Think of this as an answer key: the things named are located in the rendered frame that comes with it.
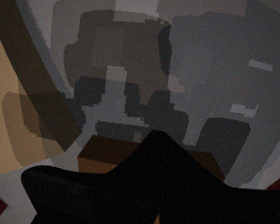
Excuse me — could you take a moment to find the brown square block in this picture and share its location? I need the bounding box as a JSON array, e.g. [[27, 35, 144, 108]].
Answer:
[[0, 0, 83, 175]]

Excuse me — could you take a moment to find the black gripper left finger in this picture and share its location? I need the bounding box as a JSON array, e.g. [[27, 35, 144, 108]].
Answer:
[[21, 131, 165, 224]]

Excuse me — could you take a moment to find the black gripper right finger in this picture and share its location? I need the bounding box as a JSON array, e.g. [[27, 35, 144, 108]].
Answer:
[[158, 131, 280, 224]]

